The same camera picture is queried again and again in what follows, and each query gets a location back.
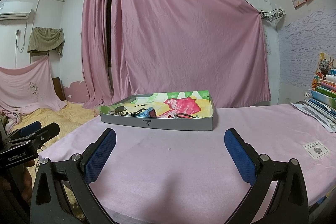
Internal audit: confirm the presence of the narrow pink curtain left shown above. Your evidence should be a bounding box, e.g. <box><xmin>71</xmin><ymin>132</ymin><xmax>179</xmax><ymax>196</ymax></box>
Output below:
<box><xmin>81</xmin><ymin>0</ymin><xmax>112</xmax><ymax>109</ymax></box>

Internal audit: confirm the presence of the grey tray with colourful liner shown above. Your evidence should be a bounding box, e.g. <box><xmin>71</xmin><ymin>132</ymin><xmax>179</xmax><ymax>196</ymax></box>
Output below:
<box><xmin>98</xmin><ymin>90</ymin><xmax>214</xmax><ymax>131</ymax></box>

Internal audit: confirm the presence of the person's left hand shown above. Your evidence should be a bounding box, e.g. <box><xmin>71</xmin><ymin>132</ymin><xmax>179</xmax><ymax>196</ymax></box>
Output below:
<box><xmin>1</xmin><ymin>160</ymin><xmax>35</xmax><ymax>203</ymax></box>

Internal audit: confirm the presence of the yellow blanket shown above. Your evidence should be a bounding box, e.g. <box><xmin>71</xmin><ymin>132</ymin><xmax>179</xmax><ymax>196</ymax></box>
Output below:
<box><xmin>10</xmin><ymin>101</ymin><xmax>102</xmax><ymax>214</ymax></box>

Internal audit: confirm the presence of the black hair clip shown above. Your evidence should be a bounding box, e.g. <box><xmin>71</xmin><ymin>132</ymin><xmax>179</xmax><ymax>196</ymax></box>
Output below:
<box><xmin>129</xmin><ymin>109</ymin><xmax>145</xmax><ymax>117</ymax></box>

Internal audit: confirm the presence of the air conditioner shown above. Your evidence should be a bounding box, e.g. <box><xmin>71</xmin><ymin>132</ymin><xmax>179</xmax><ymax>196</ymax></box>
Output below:
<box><xmin>0</xmin><ymin>2</ymin><xmax>33</xmax><ymax>20</ymax></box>

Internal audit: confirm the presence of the pink sheet on bed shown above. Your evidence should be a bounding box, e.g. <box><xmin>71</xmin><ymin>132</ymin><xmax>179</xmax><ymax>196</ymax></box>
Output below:
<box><xmin>1</xmin><ymin>56</ymin><xmax>66</xmax><ymax>115</ymax></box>

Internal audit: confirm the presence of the blue smart watch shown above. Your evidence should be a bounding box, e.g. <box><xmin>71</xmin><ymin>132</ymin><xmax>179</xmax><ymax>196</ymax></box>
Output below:
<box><xmin>136</xmin><ymin>107</ymin><xmax>157</xmax><ymax>118</ymax></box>

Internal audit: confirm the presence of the stack of books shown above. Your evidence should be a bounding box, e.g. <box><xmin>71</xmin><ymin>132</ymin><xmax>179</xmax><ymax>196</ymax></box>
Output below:
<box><xmin>291</xmin><ymin>52</ymin><xmax>335</xmax><ymax>133</ymax></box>

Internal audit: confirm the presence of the beige claw hair clip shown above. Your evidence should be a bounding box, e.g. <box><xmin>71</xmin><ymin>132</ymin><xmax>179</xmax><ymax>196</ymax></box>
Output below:
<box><xmin>109</xmin><ymin>106</ymin><xmax>128</xmax><ymax>116</ymax></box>

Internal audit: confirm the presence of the pink table cloth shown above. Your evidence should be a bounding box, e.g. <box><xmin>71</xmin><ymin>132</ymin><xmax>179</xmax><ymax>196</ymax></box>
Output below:
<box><xmin>37</xmin><ymin>103</ymin><xmax>336</xmax><ymax>224</ymax></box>

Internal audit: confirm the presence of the large pink curtain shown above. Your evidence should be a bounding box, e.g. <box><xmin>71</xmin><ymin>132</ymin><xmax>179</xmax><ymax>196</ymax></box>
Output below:
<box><xmin>110</xmin><ymin>0</ymin><xmax>270</xmax><ymax>107</ymax></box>

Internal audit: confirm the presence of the olive green hanging cloth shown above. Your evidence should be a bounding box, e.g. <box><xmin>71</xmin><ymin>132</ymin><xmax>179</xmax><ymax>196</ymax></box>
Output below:
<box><xmin>27</xmin><ymin>27</ymin><xmax>65</xmax><ymax>57</ymax></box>

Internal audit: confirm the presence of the wire wall shelf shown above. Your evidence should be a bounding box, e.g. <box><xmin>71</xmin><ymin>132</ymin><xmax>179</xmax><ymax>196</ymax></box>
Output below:
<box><xmin>259</xmin><ymin>9</ymin><xmax>285</xmax><ymax>22</ymax></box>

